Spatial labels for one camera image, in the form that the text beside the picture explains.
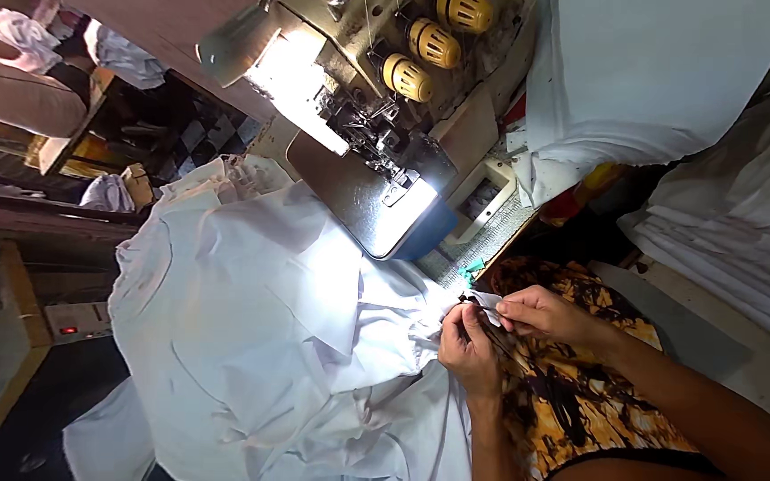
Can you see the person's left hand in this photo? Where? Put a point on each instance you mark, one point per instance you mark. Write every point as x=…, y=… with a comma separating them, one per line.
x=482, y=364

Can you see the person's right hand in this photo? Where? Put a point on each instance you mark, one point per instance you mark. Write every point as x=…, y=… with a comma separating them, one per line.
x=562, y=317

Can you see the person's right thumb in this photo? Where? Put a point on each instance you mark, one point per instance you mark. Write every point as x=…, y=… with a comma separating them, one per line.
x=517, y=312

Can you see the person's left index finger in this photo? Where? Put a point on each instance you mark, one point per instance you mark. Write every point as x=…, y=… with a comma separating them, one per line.
x=450, y=326

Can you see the person's right fingers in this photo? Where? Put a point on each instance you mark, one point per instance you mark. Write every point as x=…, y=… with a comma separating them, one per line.
x=527, y=294

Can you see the person's left thumb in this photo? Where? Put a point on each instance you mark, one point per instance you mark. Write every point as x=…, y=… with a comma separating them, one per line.
x=473, y=323

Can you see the thin dark tool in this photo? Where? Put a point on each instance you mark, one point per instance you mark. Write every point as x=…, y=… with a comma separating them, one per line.
x=486, y=307

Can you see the white garment fabric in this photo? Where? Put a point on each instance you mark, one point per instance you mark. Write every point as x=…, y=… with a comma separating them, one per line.
x=238, y=320

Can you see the person's left forearm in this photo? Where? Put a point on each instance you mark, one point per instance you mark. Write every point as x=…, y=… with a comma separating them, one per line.
x=492, y=441

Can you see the green scrap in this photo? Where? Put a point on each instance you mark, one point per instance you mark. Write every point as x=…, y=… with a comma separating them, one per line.
x=472, y=268

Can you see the sewing machine table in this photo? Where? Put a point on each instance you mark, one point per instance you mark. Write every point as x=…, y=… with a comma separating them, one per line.
x=448, y=264

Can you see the cream plastic tray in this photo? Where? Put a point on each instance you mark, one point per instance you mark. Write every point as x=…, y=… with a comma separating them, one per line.
x=503, y=190

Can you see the overlock sewing machine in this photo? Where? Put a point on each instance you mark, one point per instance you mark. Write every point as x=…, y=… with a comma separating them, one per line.
x=405, y=227

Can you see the red and yellow cloth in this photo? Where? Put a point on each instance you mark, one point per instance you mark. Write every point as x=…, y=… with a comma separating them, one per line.
x=575, y=195

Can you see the person's body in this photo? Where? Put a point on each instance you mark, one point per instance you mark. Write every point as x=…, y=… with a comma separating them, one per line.
x=592, y=401

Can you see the grey flat board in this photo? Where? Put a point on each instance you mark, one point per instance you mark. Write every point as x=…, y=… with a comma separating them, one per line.
x=672, y=320

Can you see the stack of white fabric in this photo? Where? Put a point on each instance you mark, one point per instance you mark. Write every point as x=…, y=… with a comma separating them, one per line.
x=739, y=200

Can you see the yellow tension knob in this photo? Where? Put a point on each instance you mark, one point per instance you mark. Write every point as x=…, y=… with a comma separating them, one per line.
x=468, y=13
x=408, y=78
x=436, y=43

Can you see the white draped cloth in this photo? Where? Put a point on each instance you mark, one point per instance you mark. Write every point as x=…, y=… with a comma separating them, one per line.
x=645, y=73

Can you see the brown cardboard box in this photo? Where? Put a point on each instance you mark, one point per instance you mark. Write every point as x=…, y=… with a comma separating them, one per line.
x=138, y=187

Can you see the grey machine lamp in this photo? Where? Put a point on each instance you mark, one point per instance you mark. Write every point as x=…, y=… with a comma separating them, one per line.
x=231, y=50

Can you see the white stuffed bag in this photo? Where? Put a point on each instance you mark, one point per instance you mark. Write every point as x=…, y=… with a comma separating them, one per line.
x=105, y=194

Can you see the power box with red light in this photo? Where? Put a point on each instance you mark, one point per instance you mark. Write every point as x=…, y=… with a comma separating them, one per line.
x=81, y=319

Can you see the yellow bag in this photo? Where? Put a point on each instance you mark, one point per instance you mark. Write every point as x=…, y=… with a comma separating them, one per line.
x=94, y=157

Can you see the wooden bench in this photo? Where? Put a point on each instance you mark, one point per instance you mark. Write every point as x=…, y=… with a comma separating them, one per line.
x=71, y=143

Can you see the white bundled cloth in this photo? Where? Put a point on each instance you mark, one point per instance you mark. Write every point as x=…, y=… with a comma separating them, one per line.
x=124, y=57

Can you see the wooden framed table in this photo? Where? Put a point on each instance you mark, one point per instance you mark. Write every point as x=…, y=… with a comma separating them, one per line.
x=17, y=394

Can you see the white crumpled cloth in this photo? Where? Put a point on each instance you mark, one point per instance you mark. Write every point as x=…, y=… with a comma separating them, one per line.
x=21, y=37

